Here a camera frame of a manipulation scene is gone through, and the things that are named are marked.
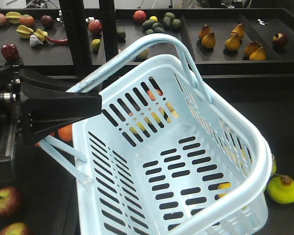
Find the red bell pepper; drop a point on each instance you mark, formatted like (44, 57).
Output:
(10, 52)

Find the yellow starfruit large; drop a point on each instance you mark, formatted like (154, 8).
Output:
(24, 31)

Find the red chili pepper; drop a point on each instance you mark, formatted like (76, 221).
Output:
(57, 42)

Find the white garlic bulb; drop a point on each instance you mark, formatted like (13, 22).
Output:
(34, 41)

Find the dark purple plum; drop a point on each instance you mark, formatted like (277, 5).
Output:
(47, 21)

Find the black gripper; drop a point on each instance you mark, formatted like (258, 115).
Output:
(45, 104)

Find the small orange far right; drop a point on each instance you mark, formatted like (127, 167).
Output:
(65, 133)

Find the black shelf post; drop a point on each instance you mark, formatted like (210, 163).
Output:
(73, 15)

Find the red apple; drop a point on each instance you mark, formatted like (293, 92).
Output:
(11, 201)
(17, 229)

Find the red apple front middle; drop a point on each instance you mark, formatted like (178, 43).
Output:
(11, 201)

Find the yellow lemon lower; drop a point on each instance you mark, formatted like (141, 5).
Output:
(223, 186)

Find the light blue plastic basket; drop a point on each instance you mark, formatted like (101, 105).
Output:
(151, 162)

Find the red apple front right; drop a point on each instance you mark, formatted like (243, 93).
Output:
(17, 229)

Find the green pear right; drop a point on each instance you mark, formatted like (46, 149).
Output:
(281, 189)

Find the green pear back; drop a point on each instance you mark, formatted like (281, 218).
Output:
(274, 168)

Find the green pear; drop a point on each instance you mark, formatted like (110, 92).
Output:
(274, 168)
(281, 189)

